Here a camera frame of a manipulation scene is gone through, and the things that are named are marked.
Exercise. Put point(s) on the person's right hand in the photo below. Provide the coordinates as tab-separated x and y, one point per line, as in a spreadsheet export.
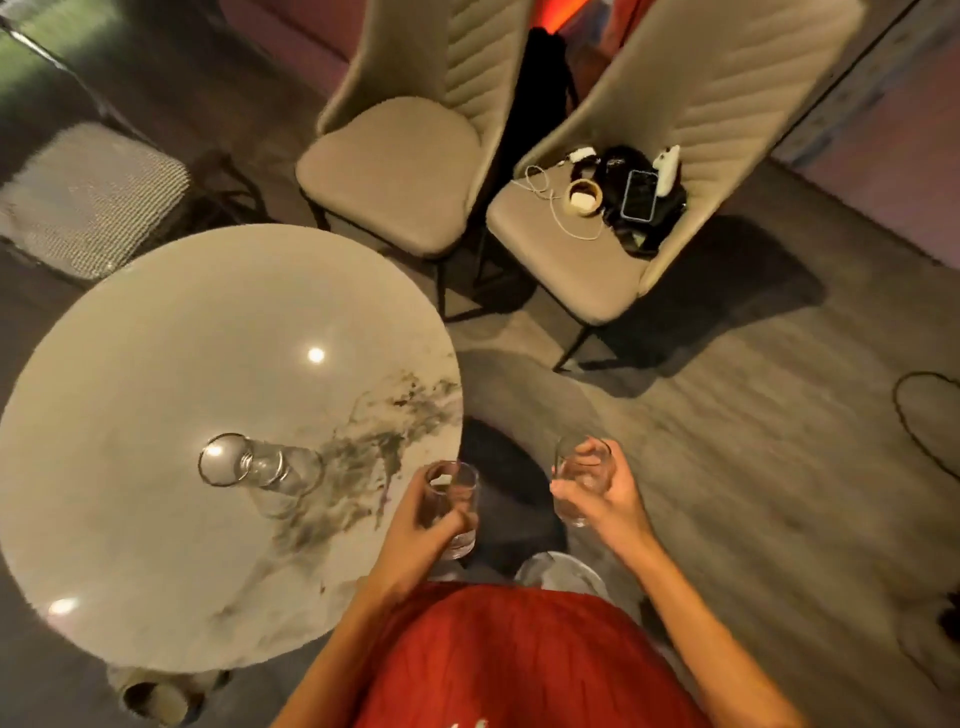
619	510

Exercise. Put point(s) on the table base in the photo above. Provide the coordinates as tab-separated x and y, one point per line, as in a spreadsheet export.
161	697

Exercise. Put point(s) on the beige upholstered chair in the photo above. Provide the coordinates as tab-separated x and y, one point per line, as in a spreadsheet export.
675	97
397	165

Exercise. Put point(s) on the person's left forearm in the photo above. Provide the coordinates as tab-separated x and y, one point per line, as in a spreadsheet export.
330	664

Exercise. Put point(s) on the clear drinking glass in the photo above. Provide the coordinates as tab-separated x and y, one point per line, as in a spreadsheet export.
452	499
576	469

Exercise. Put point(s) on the red ribbed shirt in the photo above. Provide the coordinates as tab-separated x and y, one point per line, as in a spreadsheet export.
517	660

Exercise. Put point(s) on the gold-rimmed clear glass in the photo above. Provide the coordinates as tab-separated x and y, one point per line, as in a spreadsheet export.
259	469

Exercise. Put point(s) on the roll of tape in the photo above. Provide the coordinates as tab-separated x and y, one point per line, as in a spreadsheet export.
585	198

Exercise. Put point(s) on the person's right thumb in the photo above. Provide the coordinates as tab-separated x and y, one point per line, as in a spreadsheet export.
571	495

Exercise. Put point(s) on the person's left thumb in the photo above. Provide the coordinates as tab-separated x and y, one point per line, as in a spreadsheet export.
454	529

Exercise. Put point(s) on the white charger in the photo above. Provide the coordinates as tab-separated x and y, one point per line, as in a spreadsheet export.
580	156

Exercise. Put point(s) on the person's right forearm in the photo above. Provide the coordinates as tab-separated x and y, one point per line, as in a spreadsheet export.
709	645

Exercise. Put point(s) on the chair with woven grey cushion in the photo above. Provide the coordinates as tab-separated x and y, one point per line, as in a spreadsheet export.
82	195

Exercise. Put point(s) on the person's left hand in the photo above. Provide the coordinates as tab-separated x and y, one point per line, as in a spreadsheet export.
405	536

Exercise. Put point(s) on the grey trousers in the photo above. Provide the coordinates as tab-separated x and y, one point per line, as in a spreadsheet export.
561	574

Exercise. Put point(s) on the black smartphone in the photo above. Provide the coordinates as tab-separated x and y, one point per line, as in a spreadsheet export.
640	196

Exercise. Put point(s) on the black pouch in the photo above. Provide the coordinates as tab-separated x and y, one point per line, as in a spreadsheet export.
626	161

